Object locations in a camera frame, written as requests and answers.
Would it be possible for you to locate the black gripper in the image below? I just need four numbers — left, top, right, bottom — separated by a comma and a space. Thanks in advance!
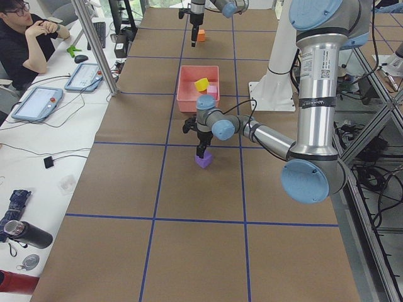
190, 12, 204, 48
196, 130, 212, 158

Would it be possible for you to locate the orange foam block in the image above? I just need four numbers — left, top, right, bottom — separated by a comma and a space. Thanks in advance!
196, 29, 206, 42

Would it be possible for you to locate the purple foam block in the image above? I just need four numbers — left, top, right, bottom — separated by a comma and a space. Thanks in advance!
195, 150, 213, 169

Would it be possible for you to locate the yellow foam block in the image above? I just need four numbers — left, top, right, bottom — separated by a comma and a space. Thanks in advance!
194, 77, 210, 92

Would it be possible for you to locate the pink foam block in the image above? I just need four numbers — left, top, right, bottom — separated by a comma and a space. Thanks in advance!
207, 85, 219, 99

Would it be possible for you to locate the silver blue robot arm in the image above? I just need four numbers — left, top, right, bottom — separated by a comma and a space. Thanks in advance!
194, 1, 373, 204
185, 0, 249, 47

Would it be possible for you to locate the pink plastic bin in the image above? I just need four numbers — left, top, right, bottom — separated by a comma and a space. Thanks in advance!
176, 65, 220, 113

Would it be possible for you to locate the black box with white label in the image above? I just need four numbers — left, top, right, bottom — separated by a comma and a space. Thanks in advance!
114, 35, 128, 59

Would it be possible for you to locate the black keyboard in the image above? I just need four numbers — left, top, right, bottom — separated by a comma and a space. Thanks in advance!
93, 21, 106, 48

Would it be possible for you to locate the far teach pendant tablet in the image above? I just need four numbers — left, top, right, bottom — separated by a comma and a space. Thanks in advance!
64, 63, 103, 92

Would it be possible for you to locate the teach pendant tablet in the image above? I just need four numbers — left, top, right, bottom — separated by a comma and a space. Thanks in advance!
11, 86, 64, 122
64, 63, 103, 92

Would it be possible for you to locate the black computer mouse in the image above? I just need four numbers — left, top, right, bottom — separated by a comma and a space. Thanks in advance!
74, 55, 88, 64

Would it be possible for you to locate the green plastic tool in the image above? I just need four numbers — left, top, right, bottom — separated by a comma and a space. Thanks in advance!
66, 45, 81, 58

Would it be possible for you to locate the small black square device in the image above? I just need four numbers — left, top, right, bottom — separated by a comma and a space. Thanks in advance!
43, 156, 55, 169

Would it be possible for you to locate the near teach pendant tablet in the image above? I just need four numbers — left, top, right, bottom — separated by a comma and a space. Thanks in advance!
11, 86, 64, 122

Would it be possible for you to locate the seated person in black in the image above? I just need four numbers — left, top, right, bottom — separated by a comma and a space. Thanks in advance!
1, 1, 70, 91

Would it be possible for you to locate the folded dark blue umbrella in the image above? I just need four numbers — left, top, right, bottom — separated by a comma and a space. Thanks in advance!
1, 189, 31, 243

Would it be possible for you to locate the black water bottle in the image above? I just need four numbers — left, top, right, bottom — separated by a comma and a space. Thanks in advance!
4, 220, 53, 249

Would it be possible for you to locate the red bottle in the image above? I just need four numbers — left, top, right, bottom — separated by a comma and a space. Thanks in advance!
1, 270, 40, 295

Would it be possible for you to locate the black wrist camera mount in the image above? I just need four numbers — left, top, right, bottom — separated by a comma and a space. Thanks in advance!
182, 115, 197, 134

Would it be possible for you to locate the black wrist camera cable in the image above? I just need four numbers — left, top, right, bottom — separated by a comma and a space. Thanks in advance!
222, 99, 258, 139

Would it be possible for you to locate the aluminium frame post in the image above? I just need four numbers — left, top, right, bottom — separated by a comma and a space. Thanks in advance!
71, 0, 118, 96

